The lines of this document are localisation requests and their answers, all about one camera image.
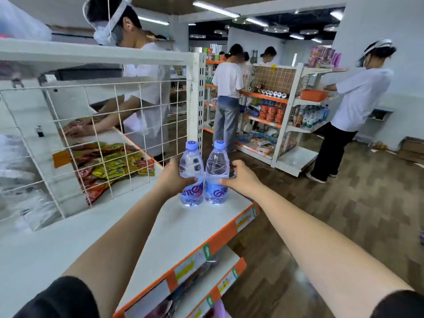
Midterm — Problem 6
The person's left hand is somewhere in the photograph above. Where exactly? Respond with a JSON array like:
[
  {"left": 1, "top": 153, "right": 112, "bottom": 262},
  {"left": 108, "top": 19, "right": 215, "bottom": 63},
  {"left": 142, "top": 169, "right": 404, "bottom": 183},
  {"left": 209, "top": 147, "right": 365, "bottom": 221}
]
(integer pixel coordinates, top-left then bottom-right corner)
[{"left": 155, "top": 157, "right": 197, "bottom": 200}]

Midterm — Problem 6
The person's right hand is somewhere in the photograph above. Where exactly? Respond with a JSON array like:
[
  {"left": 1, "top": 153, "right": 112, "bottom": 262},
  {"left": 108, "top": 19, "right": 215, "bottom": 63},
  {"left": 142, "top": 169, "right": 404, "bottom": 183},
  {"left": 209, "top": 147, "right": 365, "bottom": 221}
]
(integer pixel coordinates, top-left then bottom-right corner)
[{"left": 220, "top": 159, "right": 265, "bottom": 200}]

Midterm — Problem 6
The water bottle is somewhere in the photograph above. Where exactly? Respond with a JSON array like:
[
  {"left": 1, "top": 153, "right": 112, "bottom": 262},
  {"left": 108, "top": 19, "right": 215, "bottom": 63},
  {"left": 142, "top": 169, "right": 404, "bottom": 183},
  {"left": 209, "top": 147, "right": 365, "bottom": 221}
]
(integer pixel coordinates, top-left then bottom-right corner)
[
  {"left": 204, "top": 140, "right": 231, "bottom": 205},
  {"left": 178, "top": 140, "right": 205, "bottom": 208}
]

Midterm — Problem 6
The person's right forearm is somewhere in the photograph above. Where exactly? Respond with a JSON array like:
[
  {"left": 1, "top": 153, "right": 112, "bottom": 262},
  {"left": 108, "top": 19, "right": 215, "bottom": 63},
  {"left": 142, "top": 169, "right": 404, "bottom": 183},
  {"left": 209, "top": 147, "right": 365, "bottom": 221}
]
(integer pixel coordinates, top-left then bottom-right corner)
[{"left": 253, "top": 185, "right": 415, "bottom": 318}]

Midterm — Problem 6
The person's left forearm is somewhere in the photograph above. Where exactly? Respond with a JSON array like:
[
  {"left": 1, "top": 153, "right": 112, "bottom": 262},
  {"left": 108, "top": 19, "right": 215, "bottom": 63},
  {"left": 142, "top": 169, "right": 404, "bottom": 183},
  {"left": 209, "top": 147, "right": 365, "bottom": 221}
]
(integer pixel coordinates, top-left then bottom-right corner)
[{"left": 63, "top": 187, "right": 181, "bottom": 318}]

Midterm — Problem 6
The person's black left sleeve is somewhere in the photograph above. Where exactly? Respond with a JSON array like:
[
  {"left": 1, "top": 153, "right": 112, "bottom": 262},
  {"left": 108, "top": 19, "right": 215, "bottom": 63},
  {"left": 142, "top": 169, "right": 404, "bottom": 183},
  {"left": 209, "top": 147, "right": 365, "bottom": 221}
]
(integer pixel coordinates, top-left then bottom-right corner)
[{"left": 13, "top": 276, "right": 100, "bottom": 318}]

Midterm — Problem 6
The person's black sleeve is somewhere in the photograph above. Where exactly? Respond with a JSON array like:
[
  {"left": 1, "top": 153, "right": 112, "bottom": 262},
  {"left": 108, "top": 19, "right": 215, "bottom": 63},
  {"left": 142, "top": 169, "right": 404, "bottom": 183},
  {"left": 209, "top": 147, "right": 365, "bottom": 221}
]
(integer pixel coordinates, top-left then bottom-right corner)
[
  {"left": 13, "top": 276, "right": 100, "bottom": 318},
  {"left": 369, "top": 289, "right": 424, "bottom": 318}
]

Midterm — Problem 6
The person's black right sleeve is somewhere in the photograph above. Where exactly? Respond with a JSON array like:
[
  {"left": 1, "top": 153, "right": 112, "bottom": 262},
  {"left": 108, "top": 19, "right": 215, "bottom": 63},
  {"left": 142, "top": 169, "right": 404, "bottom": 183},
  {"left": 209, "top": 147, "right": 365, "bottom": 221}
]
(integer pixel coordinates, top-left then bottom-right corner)
[{"left": 369, "top": 289, "right": 424, "bottom": 318}]

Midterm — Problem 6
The white yellow price label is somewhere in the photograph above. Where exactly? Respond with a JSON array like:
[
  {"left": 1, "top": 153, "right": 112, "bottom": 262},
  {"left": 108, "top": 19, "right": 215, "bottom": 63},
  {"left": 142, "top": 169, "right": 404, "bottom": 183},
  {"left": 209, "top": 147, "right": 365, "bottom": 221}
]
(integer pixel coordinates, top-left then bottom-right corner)
[
  {"left": 217, "top": 268, "right": 239, "bottom": 297},
  {"left": 235, "top": 205, "right": 258, "bottom": 233},
  {"left": 174, "top": 243, "right": 212, "bottom": 284}
]

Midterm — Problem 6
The white orange-edged store shelf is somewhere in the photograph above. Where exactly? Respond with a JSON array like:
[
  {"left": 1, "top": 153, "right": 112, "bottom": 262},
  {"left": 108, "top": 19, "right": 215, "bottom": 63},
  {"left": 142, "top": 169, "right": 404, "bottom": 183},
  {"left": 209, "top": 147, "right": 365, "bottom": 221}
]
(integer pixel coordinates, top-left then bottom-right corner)
[{"left": 0, "top": 38, "right": 261, "bottom": 318}]

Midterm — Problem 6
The white orange-edged goods rack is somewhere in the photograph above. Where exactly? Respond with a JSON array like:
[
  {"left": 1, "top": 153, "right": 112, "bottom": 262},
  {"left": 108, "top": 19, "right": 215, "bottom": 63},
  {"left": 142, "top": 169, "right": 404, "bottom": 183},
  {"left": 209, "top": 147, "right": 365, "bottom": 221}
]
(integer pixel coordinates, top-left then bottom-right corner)
[{"left": 202, "top": 53, "right": 336, "bottom": 178}]

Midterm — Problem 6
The pile of colourful snack packets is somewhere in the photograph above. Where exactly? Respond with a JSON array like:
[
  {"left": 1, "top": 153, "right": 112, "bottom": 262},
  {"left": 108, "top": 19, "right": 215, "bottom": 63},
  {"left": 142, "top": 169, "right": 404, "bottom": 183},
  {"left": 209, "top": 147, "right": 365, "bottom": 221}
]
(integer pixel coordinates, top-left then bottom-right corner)
[{"left": 53, "top": 141, "right": 156, "bottom": 206}]

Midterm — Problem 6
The row of red cans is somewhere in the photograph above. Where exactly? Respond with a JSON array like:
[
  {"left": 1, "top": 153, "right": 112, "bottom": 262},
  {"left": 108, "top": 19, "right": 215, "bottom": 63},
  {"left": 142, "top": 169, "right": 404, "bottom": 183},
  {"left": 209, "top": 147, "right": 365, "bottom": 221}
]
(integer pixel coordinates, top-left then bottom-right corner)
[{"left": 258, "top": 99, "right": 287, "bottom": 125}]

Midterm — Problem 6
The row of silver tins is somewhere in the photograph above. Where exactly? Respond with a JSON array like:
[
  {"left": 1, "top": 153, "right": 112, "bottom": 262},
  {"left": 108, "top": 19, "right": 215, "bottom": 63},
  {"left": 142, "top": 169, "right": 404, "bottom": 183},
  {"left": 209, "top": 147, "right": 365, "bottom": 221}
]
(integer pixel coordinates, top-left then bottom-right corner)
[{"left": 247, "top": 85, "right": 288, "bottom": 99}]

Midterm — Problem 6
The brown pegboard panel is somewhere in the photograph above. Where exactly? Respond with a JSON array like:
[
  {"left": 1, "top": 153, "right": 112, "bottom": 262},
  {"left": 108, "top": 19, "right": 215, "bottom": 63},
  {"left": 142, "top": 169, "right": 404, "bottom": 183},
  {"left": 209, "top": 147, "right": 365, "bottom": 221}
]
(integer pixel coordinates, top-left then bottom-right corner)
[{"left": 252, "top": 65, "right": 298, "bottom": 95}]

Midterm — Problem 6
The orange plastic tray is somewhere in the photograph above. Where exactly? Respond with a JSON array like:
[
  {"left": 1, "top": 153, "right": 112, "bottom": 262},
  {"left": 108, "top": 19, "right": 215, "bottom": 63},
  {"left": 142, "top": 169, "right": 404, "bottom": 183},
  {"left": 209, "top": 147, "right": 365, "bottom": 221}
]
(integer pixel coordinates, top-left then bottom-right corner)
[{"left": 299, "top": 89, "right": 329, "bottom": 102}]

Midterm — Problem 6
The heap of clear plastic packets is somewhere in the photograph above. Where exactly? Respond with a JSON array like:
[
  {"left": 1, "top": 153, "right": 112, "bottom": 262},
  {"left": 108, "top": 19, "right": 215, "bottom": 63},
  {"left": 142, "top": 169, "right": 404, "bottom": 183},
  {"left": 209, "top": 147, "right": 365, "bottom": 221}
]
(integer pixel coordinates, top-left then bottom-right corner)
[{"left": 0, "top": 134, "right": 64, "bottom": 231}]

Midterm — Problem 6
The plain brown cardboard box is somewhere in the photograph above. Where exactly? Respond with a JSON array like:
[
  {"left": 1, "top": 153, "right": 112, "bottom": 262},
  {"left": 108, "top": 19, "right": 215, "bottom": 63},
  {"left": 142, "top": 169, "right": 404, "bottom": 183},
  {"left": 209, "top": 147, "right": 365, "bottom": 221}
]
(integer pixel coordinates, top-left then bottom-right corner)
[{"left": 397, "top": 136, "right": 424, "bottom": 165}]

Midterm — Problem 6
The clear plastic bag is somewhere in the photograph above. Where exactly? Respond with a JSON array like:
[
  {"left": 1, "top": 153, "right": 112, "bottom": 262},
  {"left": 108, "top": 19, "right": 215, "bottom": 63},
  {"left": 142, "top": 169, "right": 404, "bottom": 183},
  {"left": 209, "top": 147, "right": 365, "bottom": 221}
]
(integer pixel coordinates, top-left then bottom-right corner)
[{"left": 0, "top": 0, "right": 53, "bottom": 42}]

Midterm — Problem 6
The white wire mesh panel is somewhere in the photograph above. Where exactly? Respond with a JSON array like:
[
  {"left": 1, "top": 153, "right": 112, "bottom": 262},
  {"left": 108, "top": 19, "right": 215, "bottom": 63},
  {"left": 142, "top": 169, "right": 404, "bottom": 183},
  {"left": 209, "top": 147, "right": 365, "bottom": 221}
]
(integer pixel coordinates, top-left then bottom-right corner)
[{"left": 0, "top": 79, "right": 191, "bottom": 226}]

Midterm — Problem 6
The small blue wall shelf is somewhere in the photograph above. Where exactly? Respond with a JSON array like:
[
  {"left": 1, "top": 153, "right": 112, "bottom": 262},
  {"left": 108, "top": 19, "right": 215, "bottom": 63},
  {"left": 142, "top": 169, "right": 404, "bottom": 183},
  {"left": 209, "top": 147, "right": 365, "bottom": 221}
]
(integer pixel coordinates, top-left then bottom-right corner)
[{"left": 367, "top": 107, "right": 395, "bottom": 122}]

